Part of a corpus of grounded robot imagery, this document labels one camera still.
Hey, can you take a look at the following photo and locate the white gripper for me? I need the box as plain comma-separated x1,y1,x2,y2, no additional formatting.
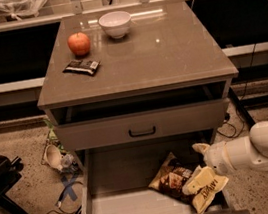
182,141,234,196

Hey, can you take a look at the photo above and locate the brown chip bag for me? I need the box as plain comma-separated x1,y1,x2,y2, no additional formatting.
148,152,229,214

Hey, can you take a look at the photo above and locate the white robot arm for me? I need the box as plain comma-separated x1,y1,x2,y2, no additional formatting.
182,121,268,195

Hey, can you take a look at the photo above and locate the open grey middle drawer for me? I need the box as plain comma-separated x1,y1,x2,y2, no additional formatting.
81,133,250,214

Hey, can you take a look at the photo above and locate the grey drawer cabinet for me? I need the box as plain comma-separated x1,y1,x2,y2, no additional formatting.
38,0,238,163

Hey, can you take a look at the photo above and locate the grey top drawer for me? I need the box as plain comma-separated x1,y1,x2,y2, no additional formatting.
54,99,229,151

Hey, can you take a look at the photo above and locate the clear plastic bag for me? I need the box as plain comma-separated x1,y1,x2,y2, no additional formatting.
0,0,47,20

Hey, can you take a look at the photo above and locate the white cup on floor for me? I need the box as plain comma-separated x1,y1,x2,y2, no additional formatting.
44,144,63,170

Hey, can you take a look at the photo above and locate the small black snack packet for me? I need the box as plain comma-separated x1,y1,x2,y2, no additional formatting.
63,59,100,76

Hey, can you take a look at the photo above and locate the white bowl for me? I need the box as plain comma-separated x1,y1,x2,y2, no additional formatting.
98,11,131,39

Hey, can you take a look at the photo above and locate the red apple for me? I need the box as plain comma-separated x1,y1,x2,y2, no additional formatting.
67,32,91,56

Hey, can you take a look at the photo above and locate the black floor cable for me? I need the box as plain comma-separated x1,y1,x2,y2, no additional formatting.
213,110,248,141

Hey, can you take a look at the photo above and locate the black drawer handle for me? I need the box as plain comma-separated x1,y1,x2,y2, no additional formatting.
128,126,157,138

